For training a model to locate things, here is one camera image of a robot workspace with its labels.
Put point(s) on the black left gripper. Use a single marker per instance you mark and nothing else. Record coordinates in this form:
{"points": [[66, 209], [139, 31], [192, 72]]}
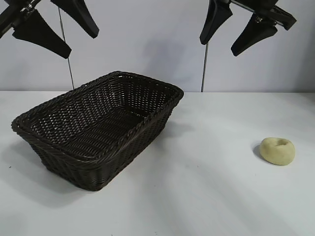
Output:
{"points": [[9, 19]]}

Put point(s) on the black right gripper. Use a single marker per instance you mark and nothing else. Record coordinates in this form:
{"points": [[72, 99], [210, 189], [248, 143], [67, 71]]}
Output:
{"points": [[275, 14]]}

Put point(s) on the dark brown woven basket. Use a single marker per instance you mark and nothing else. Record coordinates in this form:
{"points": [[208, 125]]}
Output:
{"points": [[98, 118]]}

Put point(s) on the pale yellow round pastry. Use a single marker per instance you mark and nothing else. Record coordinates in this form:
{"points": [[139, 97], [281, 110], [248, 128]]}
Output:
{"points": [[273, 152]]}

